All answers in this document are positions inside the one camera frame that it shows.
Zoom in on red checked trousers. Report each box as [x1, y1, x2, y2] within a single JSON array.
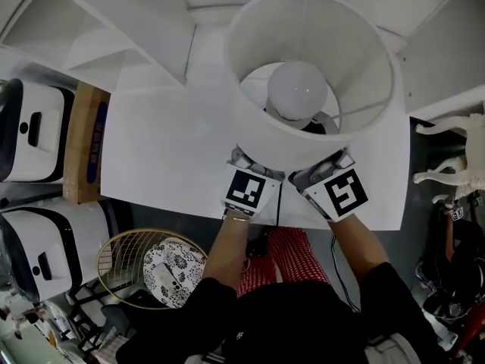
[[237, 225, 330, 299]]

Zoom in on person's right forearm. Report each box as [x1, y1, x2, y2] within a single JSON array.
[[327, 214, 391, 280]]

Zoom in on white and black robot machine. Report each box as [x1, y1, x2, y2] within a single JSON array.
[[0, 201, 111, 305], [0, 77, 76, 184]]

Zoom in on brown cardboard box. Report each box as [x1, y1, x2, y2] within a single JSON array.
[[62, 81, 111, 204]]

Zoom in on white table lamp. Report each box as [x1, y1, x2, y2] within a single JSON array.
[[224, 0, 395, 174]]

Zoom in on person's black shirt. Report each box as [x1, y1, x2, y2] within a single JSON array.
[[115, 262, 448, 364]]

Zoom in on gold wire basket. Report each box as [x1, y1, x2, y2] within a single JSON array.
[[95, 228, 209, 310]]

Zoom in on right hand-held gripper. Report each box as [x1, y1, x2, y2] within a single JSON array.
[[287, 148, 370, 222]]

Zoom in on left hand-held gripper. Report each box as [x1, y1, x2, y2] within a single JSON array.
[[221, 146, 285, 221]]

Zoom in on white ornate vanity table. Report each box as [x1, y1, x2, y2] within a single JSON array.
[[411, 112, 485, 204]]

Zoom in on person's left forearm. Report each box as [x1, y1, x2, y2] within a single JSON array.
[[202, 216, 253, 299]]

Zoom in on white shelf hutch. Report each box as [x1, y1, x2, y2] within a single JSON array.
[[0, 0, 485, 123]]

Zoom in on floral seat cushion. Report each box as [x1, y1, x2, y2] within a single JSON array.
[[142, 237, 208, 309]]

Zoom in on white phone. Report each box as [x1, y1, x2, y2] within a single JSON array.
[[153, 262, 183, 293]]

